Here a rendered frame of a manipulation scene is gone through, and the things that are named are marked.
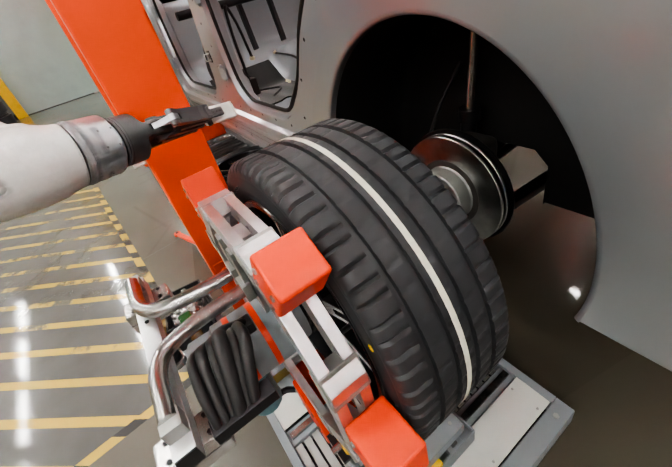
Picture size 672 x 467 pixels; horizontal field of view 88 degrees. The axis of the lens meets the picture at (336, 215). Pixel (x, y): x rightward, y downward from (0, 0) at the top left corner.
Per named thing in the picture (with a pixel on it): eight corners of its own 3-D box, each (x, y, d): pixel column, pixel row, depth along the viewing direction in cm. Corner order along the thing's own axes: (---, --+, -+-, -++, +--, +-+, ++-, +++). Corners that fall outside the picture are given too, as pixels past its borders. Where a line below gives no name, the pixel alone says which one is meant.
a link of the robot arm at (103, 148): (99, 176, 45) (141, 161, 50) (57, 111, 44) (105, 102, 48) (82, 193, 51) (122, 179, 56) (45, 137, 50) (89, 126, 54)
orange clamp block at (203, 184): (234, 198, 74) (212, 164, 75) (199, 215, 71) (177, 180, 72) (234, 208, 80) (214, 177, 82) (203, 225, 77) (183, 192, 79)
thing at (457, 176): (475, 254, 104) (534, 190, 77) (458, 268, 101) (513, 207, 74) (403, 185, 117) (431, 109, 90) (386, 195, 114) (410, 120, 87)
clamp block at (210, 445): (238, 444, 49) (223, 428, 46) (177, 494, 46) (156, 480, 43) (226, 416, 53) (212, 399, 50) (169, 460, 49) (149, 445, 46)
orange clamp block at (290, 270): (325, 287, 49) (334, 268, 41) (277, 320, 46) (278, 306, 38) (297, 249, 51) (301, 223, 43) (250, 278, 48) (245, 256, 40)
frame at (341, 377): (399, 475, 69) (345, 292, 38) (375, 501, 66) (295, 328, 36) (277, 316, 109) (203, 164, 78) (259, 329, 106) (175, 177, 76)
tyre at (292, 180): (412, 55, 47) (281, 150, 107) (261, 121, 38) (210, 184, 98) (570, 426, 59) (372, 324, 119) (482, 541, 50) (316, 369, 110)
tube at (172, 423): (298, 350, 50) (276, 302, 44) (170, 447, 43) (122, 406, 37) (251, 287, 63) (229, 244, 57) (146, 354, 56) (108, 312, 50)
